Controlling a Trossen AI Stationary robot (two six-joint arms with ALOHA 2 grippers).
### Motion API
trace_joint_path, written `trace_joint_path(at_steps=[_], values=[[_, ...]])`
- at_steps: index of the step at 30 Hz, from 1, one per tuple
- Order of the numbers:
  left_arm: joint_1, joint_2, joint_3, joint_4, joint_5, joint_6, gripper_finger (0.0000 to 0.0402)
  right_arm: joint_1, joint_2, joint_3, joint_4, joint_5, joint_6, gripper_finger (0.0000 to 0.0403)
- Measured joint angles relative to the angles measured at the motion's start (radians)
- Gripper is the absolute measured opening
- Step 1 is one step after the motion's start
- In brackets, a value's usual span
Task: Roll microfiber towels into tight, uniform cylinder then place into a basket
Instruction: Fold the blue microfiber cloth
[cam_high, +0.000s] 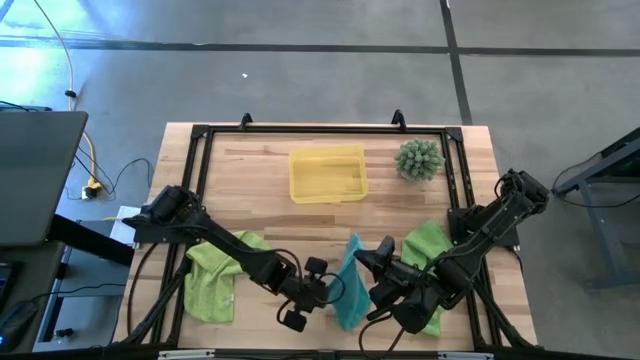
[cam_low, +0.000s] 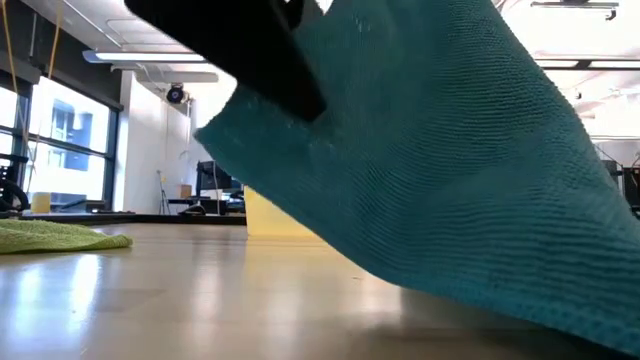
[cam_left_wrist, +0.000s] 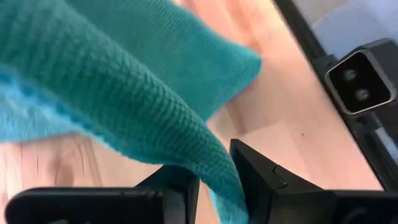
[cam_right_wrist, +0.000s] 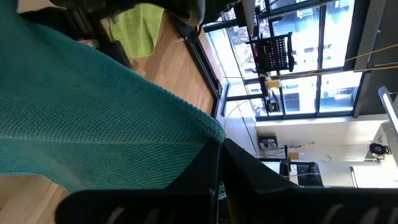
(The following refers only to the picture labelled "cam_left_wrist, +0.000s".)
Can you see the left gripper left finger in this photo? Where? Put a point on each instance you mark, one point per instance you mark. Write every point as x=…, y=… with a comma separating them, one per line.
x=93, y=207

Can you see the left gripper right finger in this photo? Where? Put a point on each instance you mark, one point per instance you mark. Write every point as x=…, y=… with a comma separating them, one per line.
x=295, y=205

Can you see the teal microfiber towel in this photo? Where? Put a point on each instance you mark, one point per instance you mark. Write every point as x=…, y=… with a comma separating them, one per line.
x=124, y=77

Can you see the black aluminium frame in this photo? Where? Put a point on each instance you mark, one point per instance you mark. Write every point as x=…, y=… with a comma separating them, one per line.
x=362, y=130

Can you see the black depth camera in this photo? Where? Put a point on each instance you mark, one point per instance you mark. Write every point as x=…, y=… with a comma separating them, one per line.
x=360, y=84

